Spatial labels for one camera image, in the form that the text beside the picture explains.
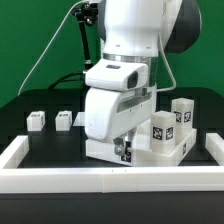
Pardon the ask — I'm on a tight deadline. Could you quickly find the white U-shaped fence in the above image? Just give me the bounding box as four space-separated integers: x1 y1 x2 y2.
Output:
0 135 224 194

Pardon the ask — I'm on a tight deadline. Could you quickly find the white cable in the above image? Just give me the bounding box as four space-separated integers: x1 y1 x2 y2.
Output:
17 0 88 97

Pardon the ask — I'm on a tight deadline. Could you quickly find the black cable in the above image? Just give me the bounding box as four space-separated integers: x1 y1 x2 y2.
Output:
48 71 88 90

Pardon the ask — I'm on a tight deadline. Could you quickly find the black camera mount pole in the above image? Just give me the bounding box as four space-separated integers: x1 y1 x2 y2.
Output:
71 1 98 74

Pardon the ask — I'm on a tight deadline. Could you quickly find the white sheet with tags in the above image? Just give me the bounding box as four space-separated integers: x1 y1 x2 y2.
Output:
73 112 85 126

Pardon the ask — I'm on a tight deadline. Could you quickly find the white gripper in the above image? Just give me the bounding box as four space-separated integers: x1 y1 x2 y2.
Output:
85 87 156 156

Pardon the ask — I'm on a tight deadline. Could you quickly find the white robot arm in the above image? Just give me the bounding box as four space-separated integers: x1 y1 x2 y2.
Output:
85 0 202 156

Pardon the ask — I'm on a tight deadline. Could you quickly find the white square table top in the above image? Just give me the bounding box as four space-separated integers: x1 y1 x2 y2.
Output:
86 121 197 167

